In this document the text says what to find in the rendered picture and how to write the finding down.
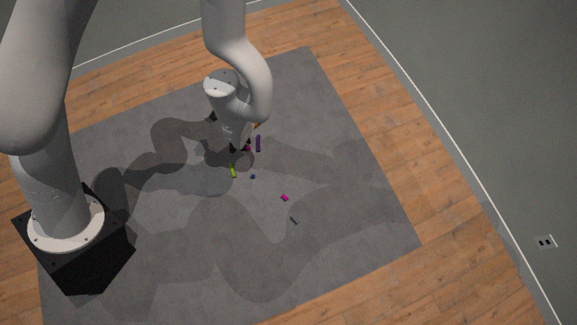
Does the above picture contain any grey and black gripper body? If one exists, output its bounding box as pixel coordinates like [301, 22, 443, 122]
[222, 121, 254, 150]

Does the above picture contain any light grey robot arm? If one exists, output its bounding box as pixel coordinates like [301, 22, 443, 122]
[0, 0, 273, 254]

